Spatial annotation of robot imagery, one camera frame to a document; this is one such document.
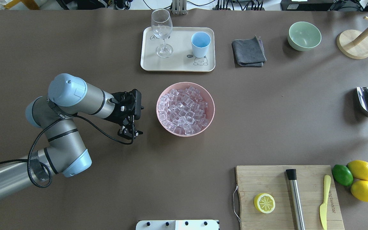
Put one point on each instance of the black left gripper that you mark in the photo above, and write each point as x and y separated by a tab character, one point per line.
119	114

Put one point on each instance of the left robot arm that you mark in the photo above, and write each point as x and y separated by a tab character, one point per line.
59	147

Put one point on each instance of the pile of clear ice cubes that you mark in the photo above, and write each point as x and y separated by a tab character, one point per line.
184	110

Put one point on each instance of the light blue cup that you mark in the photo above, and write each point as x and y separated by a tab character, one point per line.
200	42

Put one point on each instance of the upper whole yellow lemon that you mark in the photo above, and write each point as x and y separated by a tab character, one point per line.
359	169

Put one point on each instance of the whole yellow lemon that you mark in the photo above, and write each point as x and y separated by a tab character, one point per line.
359	169
359	190

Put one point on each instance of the pink bowl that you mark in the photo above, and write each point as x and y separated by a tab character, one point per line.
164	124

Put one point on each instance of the green lime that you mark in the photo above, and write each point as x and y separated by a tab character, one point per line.
342	175

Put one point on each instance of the lower whole yellow lemon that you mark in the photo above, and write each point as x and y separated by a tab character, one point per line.
359	190

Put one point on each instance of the cream serving tray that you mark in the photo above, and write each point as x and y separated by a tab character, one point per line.
182	59

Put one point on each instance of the wooden mug tree stand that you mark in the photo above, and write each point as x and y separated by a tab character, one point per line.
354	43

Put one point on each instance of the yellow plastic knife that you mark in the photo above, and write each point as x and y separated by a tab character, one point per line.
324	204

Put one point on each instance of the steel muddler black tip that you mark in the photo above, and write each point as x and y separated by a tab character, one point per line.
292	179

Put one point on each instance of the clear wine glass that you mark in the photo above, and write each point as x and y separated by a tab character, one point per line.
161	24

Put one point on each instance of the bamboo cutting board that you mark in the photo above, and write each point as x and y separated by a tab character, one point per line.
272	179

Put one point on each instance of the green ceramic bowl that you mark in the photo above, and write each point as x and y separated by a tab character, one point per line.
303	36

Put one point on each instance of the half lemon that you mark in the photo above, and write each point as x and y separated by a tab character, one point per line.
264	203

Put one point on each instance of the grey folded cloth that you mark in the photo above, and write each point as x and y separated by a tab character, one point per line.
249	52

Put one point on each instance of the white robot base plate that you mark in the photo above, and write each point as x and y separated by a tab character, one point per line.
189	224

